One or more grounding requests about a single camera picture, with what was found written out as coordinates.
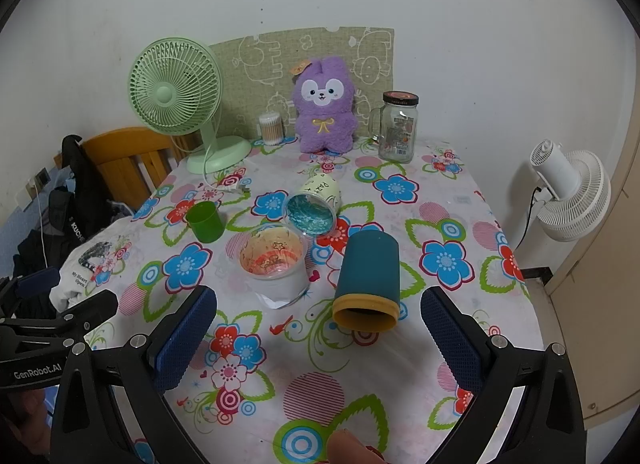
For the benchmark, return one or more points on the floral tablecloth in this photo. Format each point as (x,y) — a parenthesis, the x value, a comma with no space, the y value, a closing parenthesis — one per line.
(300,384)

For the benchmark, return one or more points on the white printed shirt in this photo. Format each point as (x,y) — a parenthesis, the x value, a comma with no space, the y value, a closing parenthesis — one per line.
(75,274)

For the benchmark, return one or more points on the white fan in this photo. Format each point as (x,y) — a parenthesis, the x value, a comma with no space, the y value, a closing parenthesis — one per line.
(575,194)

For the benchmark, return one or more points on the teal cup with yellow rim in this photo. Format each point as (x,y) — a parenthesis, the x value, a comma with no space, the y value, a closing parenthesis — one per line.
(370,264)

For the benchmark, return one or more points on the white paper cup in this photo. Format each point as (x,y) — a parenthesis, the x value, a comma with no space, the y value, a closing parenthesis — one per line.
(320,189)

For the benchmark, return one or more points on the translucent plastic cup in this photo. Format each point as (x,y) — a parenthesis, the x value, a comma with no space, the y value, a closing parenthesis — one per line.
(281,289)

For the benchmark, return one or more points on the wooden chair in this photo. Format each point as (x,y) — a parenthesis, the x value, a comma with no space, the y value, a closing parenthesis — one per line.
(125,154)

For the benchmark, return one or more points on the glass jar mug with lid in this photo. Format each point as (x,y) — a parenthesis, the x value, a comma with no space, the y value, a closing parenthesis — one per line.
(397,139)

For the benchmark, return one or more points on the green desk fan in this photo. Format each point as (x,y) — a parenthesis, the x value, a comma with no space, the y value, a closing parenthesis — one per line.
(165,94)

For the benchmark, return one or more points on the purple plush toy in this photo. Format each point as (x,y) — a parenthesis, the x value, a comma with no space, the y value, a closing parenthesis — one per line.
(325,127)

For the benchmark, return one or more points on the person's left hand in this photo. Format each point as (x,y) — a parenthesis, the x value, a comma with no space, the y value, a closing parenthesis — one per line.
(27,416)

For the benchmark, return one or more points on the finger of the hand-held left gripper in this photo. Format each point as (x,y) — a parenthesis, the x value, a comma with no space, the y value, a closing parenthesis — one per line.
(92,308)
(37,281)

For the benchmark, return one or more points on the cotton swab container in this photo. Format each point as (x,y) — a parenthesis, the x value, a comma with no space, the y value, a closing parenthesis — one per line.
(271,132)

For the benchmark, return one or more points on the wall socket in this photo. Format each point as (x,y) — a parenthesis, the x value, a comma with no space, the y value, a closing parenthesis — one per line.
(41,176)

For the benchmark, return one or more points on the small green plastic cup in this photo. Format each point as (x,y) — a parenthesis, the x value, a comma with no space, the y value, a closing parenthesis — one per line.
(206,224)

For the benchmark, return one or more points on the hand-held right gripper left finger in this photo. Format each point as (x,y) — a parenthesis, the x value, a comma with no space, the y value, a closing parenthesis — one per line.
(184,344)

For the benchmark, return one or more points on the green printed placemat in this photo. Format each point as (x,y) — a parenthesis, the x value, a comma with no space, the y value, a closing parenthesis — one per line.
(250,69)

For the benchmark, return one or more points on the beige cabinet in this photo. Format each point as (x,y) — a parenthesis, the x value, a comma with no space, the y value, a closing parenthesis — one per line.
(600,319)

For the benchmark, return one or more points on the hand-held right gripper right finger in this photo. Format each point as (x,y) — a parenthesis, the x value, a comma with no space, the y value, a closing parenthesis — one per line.
(452,344)

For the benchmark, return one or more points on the black backpack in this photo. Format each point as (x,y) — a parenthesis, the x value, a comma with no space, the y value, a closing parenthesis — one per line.
(75,204)

